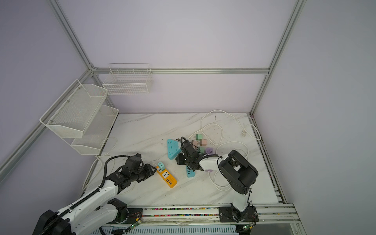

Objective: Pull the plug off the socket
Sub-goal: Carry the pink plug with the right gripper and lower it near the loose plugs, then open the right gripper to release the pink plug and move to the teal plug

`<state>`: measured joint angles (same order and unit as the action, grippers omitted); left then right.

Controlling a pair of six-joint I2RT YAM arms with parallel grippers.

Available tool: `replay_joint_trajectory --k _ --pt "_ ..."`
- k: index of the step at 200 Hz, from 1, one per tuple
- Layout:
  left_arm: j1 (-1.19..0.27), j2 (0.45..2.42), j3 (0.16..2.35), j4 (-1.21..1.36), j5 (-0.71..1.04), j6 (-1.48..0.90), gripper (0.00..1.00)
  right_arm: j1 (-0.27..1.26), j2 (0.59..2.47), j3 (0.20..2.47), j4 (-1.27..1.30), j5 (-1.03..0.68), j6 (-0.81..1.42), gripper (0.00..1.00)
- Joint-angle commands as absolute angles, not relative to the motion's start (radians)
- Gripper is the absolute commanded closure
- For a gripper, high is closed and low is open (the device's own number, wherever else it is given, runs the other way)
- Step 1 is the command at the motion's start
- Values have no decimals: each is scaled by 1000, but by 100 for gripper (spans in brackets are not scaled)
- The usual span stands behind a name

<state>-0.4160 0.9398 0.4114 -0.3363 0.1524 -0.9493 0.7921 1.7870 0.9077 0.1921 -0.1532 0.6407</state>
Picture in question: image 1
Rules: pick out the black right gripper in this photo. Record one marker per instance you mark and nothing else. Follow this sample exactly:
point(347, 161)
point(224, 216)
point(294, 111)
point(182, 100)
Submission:
point(179, 161)

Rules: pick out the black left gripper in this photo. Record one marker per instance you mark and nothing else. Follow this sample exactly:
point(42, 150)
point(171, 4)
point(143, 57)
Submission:
point(149, 172)

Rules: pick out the orange power strip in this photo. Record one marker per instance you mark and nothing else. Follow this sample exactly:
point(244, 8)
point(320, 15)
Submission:
point(167, 177)

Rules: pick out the teal triangular power strip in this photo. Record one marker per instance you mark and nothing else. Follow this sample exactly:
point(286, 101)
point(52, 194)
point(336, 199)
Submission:
point(173, 148)

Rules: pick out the purple power strip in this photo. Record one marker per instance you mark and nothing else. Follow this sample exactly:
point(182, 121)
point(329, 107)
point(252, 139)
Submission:
point(209, 151)

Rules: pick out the blue rectangular power strip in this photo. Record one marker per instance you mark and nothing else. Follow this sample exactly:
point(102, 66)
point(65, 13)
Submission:
point(189, 172)

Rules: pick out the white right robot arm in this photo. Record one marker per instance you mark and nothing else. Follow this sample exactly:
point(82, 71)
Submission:
point(236, 169)

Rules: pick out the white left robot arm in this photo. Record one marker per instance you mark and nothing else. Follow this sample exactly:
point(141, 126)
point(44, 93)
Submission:
point(100, 206)

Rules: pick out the green plug on orange strip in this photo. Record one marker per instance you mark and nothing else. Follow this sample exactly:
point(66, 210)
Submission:
point(161, 166)

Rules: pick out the small white mesh shelf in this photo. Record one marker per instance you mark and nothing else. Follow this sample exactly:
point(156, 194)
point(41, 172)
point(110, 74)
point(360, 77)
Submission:
point(97, 132)

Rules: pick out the large white mesh shelf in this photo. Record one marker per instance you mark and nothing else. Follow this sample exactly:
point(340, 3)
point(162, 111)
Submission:
point(71, 115)

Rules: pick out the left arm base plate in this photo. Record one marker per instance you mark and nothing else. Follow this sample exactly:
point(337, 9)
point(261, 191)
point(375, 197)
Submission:
point(129, 217)

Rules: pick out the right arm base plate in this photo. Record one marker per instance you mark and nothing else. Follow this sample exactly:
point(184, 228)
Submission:
point(231, 214)

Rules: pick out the white wire basket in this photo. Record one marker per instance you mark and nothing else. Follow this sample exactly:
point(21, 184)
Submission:
point(128, 79)

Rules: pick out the aluminium front rail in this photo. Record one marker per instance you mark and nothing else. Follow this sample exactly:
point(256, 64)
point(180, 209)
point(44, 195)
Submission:
point(180, 215)

